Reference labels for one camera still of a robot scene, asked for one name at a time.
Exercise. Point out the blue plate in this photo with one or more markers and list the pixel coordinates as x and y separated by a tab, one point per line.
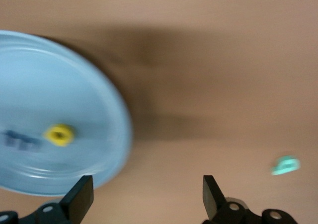
49	85

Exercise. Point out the teal foam letter a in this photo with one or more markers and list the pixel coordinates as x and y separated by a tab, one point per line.
285	165

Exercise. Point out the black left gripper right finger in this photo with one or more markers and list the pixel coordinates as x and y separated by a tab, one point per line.
211	196

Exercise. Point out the yellow foam letter d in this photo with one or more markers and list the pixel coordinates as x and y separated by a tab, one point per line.
67	134

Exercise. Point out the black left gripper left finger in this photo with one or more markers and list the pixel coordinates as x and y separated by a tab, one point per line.
79	199

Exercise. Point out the blue foam letter E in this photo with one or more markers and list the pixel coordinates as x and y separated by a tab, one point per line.
15	137

